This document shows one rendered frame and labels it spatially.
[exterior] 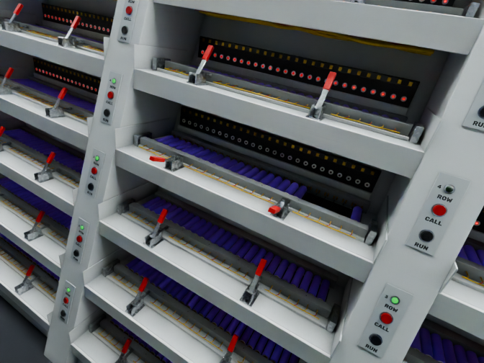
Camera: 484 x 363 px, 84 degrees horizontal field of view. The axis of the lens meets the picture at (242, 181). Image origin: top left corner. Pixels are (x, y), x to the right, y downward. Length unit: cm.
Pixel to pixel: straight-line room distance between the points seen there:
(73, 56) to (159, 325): 72
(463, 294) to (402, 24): 43
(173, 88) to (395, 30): 42
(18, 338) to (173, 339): 58
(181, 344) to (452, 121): 70
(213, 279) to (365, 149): 40
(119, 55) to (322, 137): 50
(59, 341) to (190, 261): 52
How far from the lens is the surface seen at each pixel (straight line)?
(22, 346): 117
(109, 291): 86
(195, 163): 63
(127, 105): 71
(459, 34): 54
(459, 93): 51
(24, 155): 116
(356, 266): 52
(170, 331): 77
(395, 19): 54
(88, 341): 100
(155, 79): 66
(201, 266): 65
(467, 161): 51
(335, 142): 49
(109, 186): 75
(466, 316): 56
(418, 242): 50
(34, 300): 114
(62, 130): 88
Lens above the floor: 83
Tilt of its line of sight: 11 degrees down
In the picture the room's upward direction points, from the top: 18 degrees clockwise
